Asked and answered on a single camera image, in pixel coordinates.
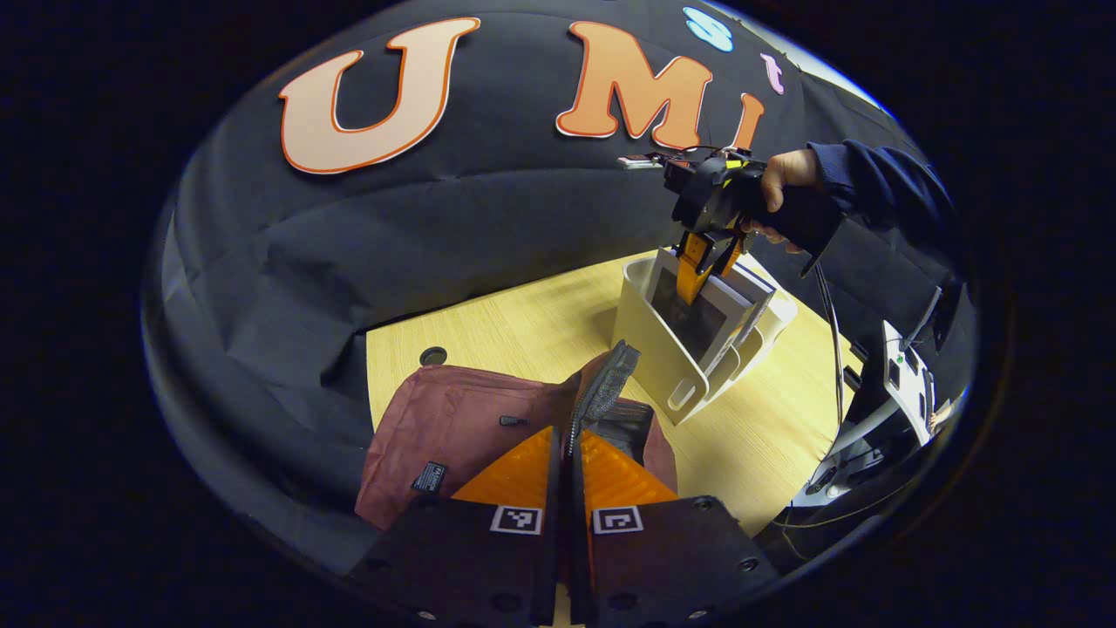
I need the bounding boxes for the white bookshelf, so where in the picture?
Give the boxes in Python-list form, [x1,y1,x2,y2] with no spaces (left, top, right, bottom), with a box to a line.
[610,248,800,427]

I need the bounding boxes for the white electronic box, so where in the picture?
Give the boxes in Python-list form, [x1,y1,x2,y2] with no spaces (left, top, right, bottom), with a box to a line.
[879,318,939,447]

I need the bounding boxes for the dark book with photo cover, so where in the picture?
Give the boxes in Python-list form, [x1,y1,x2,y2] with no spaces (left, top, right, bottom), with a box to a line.
[649,249,761,378]

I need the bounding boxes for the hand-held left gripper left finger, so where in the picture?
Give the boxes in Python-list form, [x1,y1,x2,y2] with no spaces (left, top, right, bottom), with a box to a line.
[347,425,563,628]

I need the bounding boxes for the thin black cable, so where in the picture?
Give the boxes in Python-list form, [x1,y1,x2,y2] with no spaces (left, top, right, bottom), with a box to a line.
[813,260,848,441]

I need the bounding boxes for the maroon schoolbag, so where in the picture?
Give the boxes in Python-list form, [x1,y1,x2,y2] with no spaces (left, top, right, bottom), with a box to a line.
[355,340,680,535]

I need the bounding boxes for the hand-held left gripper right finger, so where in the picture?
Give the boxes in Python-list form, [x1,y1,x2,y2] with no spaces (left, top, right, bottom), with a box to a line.
[567,427,781,628]

